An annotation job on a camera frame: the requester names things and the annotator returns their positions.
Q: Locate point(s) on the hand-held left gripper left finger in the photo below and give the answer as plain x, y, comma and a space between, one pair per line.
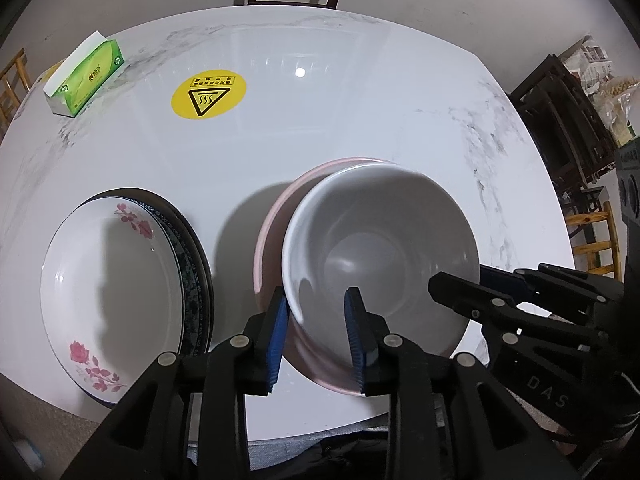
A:
279, 340

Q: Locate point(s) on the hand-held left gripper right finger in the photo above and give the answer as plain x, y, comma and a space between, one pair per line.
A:
354, 340

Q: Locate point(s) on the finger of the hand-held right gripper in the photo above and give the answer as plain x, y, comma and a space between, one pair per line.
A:
460, 292
550, 285

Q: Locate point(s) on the pink bowl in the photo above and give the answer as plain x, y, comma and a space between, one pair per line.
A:
325, 365

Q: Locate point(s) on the white bowl with rabbit print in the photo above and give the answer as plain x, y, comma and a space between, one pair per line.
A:
380, 240

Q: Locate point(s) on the white plate with pink flowers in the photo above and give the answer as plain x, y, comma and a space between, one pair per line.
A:
100, 280

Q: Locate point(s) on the light wooden stool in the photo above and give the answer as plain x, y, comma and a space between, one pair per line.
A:
597, 240

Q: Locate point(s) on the dark patterned plate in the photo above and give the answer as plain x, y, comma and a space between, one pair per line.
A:
192, 280

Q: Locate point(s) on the person's dark clothing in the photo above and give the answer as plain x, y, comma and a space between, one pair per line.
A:
345, 455

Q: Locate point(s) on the dark wooden carved furniture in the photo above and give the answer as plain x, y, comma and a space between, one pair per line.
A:
550, 110

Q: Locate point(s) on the clear bag of yellow beans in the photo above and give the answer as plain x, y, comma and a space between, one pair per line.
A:
620, 97

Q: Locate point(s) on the printed paper bag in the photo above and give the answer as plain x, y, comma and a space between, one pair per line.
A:
595, 60

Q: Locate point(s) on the yellow round warning sticker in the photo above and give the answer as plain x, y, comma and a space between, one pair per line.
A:
235, 95

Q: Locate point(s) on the green tissue box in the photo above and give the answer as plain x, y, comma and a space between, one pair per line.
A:
85, 80

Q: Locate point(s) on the light wooden chair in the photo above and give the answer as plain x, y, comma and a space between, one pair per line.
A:
20, 67

